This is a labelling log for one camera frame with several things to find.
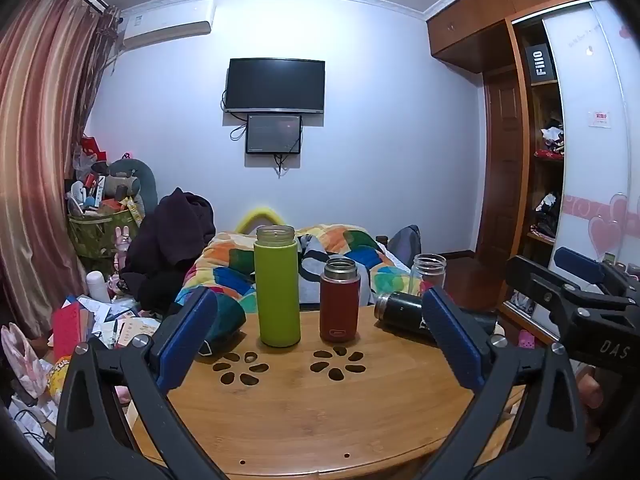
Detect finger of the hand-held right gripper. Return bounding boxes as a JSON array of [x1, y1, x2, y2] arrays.
[[553, 246, 640, 306], [504, 256, 636, 326]]

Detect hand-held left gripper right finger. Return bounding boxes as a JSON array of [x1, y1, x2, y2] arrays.
[[421, 286, 588, 480]]

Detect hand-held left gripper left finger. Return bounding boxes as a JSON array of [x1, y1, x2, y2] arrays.
[[55, 287, 221, 480]]

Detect black cup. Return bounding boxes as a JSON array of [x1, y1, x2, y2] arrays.
[[374, 290, 498, 343]]

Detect clear glass cup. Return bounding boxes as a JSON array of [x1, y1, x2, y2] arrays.
[[409, 254, 447, 297]]

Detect green cup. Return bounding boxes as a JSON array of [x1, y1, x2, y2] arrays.
[[253, 225, 301, 347]]

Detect red cup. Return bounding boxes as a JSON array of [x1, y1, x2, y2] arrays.
[[320, 257, 361, 343]]

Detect person's right hand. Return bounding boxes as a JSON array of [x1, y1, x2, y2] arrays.
[[575, 364, 608, 456]]

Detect colourful patchwork blanket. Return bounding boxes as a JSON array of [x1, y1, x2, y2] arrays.
[[175, 223, 426, 316]]

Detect white bottle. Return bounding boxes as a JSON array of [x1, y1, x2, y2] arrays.
[[86, 271, 112, 303]]

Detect pile of dark clothes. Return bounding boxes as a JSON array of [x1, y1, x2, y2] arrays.
[[122, 187, 217, 311]]

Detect pink rabbit toy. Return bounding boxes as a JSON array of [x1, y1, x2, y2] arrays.
[[114, 226, 132, 261]]

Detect grey backpack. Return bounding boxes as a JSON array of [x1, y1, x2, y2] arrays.
[[387, 225, 423, 266]]

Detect wooden door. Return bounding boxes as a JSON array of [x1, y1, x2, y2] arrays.
[[475, 65, 528, 263]]

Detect red box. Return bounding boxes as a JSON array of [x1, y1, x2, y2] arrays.
[[52, 305, 83, 361]]

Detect green storage basket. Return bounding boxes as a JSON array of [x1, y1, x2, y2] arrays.
[[67, 207, 146, 261]]

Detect yellow pillow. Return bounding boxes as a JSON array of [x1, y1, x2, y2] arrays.
[[235, 205, 286, 236]]

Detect white wardrobe sliding door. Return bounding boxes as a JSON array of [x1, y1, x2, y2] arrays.
[[542, 0, 640, 281]]

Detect grey plush toy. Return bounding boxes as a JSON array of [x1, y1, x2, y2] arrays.
[[102, 158, 160, 216]]

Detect pink bag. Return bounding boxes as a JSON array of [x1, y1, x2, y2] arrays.
[[0, 323, 53, 403]]

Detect black box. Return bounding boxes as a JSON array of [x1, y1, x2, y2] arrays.
[[526, 39, 558, 86]]

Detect striped red curtain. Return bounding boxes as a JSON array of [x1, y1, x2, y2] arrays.
[[0, 0, 121, 341]]

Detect wooden wardrobe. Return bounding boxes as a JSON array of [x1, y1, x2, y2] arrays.
[[426, 0, 640, 321]]

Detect white air conditioner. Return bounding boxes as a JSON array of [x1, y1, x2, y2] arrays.
[[120, 0, 217, 52]]

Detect small wall monitor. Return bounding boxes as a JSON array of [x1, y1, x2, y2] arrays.
[[245, 114, 303, 155]]

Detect black wall television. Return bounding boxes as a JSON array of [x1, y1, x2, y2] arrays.
[[224, 58, 326, 114]]

